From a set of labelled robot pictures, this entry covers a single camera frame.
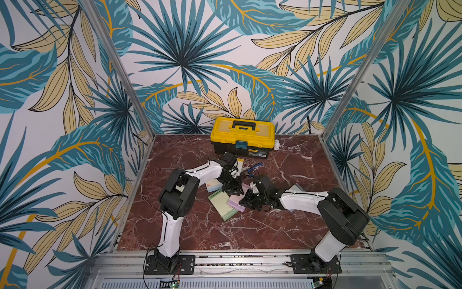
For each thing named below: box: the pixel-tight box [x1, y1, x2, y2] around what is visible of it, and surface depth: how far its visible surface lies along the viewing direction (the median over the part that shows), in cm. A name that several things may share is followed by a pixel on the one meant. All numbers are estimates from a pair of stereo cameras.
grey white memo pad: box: [285, 183, 306, 193], surface depth 97 cm
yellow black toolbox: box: [210, 116, 275, 159], surface depth 100 cm
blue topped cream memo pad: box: [205, 178, 224, 193], surface depth 96 cm
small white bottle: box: [273, 139, 280, 152], surface depth 112 cm
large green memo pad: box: [208, 189, 239, 222], surface depth 90 cm
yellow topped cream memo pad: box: [236, 157, 245, 177], surface depth 108 cm
